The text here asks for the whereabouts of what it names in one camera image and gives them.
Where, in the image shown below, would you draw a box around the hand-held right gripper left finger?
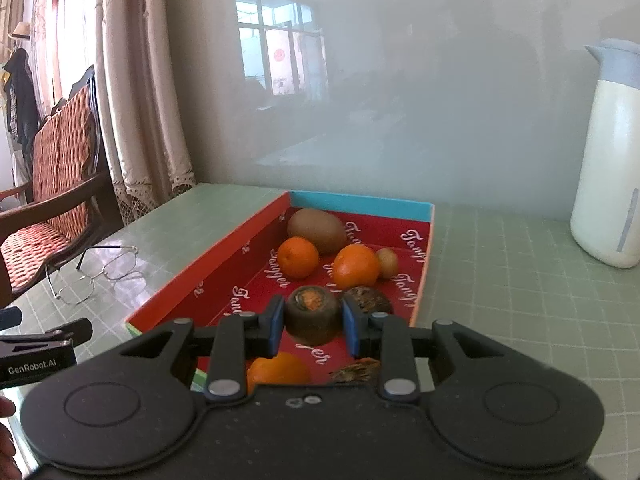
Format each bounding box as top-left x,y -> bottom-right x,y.
117,296 -> 287,402

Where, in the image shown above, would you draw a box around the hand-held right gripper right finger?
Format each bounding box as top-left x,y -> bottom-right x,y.
341,298 -> 511,403

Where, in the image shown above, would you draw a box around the brown cup-shaped fruit piece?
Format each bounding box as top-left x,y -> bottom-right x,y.
284,285 -> 343,345

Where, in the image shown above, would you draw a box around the dark wrinkled passion fruit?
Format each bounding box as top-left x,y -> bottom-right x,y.
342,286 -> 393,317

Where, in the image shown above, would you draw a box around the large orange tangerine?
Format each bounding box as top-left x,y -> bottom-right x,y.
246,351 -> 312,395

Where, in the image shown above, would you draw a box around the dark brown-topped passion fruit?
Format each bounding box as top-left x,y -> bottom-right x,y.
329,362 -> 382,387

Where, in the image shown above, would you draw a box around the colourful cardboard box red inside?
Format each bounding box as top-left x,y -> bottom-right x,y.
124,190 -> 436,396

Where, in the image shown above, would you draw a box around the small orange tangerine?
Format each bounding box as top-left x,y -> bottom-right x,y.
277,236 -> 321,280
332,244 -> 382,291

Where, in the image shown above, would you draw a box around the small tan longan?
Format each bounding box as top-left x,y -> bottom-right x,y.
375,248 -> 399,279

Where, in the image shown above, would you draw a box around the brown kiwi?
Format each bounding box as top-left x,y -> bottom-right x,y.
286,207 -> 348,256

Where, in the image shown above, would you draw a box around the person's left hand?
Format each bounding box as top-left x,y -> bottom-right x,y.
0,398 -> 22,480

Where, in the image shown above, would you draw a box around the metal-rimmed eyeglasses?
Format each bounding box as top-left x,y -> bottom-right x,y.
47,245 -> 146,306

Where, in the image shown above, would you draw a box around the dark wooden chair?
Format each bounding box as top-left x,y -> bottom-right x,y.
0,65 -> 123,311

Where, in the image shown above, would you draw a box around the green grid tablecloth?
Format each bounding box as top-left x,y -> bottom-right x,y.
0,182 -> 640,480

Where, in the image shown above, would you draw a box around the red checked chair cushion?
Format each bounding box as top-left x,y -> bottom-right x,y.
0,85 -> 108,281

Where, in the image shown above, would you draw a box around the dark hanging jacket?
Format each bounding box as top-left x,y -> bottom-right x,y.
0,47 -> 41,146

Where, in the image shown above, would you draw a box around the beige lace curtain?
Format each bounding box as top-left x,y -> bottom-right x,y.
30,0 -> 197,226

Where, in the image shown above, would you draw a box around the white thermos jug blue lid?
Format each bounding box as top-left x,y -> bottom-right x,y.
570,37 -> 640,268

